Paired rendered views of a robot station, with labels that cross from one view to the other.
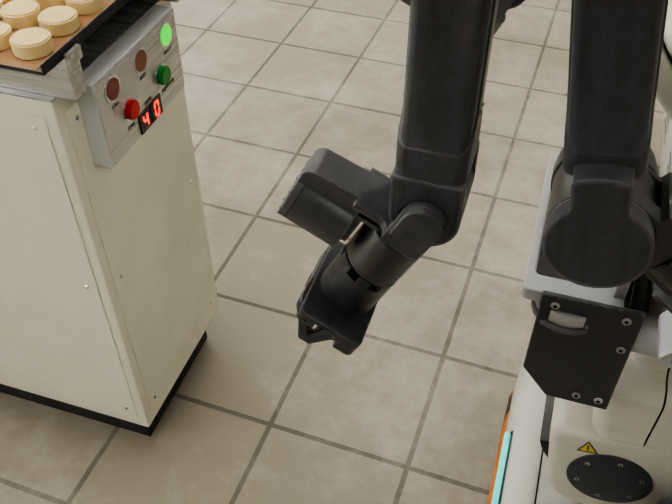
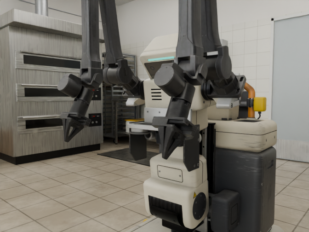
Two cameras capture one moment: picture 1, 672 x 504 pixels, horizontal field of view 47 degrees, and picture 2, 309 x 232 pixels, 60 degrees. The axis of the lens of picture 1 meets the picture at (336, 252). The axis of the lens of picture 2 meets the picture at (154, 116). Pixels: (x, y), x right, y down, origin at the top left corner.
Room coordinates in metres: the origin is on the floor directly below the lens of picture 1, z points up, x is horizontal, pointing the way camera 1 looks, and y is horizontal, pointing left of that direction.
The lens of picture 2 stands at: (0.30, 0.65, 0.92)
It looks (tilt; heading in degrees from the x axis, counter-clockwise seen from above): 4 degrees down; 291
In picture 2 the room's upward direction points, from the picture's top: straight up
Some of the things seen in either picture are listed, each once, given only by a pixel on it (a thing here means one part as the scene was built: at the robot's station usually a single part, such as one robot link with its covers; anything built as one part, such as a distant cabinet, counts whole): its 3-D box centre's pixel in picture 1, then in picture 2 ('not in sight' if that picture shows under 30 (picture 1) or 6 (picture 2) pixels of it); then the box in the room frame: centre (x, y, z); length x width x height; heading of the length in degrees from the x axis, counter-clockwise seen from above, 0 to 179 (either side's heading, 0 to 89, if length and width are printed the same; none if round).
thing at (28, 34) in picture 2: not in sight; (50, 92); (3.44, -2.78, 1.00); 1.56 x 1.20 x 2.01; 70
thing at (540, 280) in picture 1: (600, 257); (164, 136); (0.64, -0.31, 0.77); 0.28 x 0.16 x 0.22; 162
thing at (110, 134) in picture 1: (135, 84); not in sight; (1.01, 0.30, 0.77); 0.24 x 0.04 x 0.14; 162
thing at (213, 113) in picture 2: not in sight; (213, 107); (0.51, -0.69, 0.87); 0.23 x 0.15 x 0.11; 162
